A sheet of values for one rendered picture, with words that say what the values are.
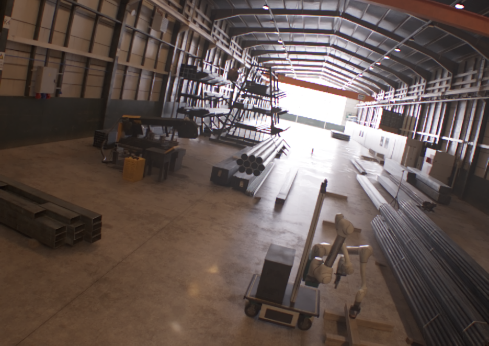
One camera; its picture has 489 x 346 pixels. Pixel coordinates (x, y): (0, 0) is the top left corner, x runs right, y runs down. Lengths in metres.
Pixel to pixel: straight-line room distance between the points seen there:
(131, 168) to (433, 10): 9.53
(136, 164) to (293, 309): 6.07
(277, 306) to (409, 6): 9.27
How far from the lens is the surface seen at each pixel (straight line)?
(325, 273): 4.11
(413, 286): 6.04
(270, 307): 4.53
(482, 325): 4.58
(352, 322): 4.86
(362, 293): 4.77
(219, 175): 10.56
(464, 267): 5.89
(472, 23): 12.06
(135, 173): 9.39
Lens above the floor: 2.58
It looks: 9 degrees down
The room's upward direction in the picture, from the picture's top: 12 degrees clockwise
